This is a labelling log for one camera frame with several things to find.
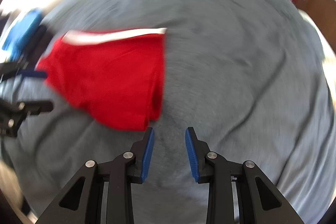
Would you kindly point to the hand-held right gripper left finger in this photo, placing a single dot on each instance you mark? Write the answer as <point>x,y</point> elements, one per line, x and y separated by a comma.
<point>147,158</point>

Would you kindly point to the black pants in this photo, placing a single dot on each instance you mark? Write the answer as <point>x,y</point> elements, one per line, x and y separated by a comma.
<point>43,37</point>

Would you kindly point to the wooden headboard panel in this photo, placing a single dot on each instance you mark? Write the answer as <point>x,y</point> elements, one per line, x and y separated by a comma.
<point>319,6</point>

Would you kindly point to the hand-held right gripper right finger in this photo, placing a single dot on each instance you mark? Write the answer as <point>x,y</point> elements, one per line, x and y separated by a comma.
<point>191,158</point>

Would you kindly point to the red pants with white stripe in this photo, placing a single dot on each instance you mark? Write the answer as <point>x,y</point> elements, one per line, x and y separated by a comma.
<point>110,77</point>

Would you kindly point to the grey-blue bed blanket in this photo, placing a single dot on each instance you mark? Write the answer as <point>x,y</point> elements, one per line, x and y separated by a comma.
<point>223,69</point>

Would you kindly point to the blue pants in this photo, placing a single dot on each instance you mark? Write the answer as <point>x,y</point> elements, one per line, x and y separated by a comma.
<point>22,29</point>

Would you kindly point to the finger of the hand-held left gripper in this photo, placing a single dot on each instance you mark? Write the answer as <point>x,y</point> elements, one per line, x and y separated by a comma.
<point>34,74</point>
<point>31,107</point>

